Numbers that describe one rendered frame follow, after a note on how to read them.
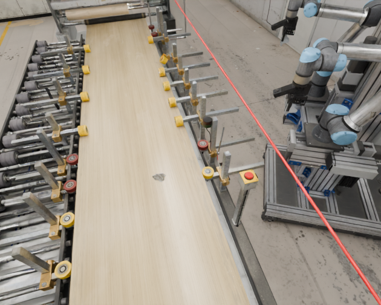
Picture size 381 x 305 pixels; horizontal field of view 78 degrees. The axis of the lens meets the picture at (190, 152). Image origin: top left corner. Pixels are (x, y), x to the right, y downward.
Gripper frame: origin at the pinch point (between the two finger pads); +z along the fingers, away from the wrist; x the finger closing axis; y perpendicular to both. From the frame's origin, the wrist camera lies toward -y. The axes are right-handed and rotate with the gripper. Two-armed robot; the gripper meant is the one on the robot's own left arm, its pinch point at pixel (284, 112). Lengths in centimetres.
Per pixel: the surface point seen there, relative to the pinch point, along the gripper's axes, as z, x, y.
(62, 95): 35, 33, -175
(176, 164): 42, -15, -60
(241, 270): 70, -65, -9
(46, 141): 23, -27, -143
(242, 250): 62, -57, -10
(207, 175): 41, -21, -39
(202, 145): 41, 5, -46
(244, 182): 9.7, -43.5, -17.5
